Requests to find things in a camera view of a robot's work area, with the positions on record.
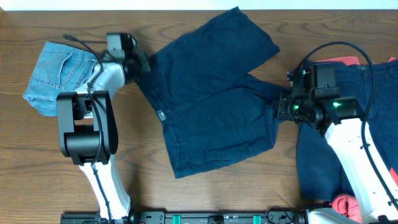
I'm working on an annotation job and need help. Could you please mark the light blue denim shorts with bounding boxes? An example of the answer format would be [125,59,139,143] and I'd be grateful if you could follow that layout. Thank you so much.
[23,42,97,116]

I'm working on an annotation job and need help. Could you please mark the navy blue shorts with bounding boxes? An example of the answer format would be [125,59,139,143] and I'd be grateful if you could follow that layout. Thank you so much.
[137,8,284,179]

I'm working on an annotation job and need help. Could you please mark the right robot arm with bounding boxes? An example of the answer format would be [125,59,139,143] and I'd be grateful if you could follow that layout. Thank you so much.
[274,62,397,223]

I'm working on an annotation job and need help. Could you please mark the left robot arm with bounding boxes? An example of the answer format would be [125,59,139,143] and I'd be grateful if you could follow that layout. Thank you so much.
[56,32,151,223]

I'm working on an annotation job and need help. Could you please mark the navy blue garment in pile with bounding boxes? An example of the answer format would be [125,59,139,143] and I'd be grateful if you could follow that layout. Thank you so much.
[297,56,397,201]

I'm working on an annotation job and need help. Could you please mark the red garment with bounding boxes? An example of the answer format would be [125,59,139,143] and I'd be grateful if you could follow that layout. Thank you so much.
[315,55,398,224]

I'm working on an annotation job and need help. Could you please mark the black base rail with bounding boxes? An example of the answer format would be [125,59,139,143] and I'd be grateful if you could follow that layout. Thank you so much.
[60,206,310,224]

